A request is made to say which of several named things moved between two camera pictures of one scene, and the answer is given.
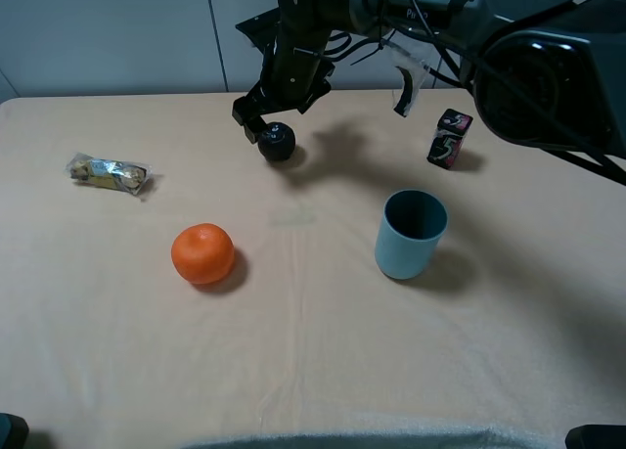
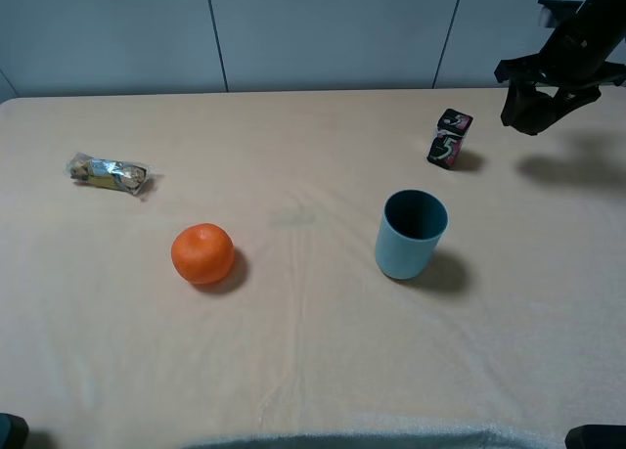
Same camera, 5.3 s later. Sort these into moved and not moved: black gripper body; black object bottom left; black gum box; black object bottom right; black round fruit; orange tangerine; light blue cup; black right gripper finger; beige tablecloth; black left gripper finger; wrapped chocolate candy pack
Moved: black right gripper finger; black round fruit; black left gripper finger; black gripper body
Not moved: orange tangerine; black object bottom right; light blue cup; wrapped chocolate candy pack; black gum box; beige tablecloth; black object bottom left
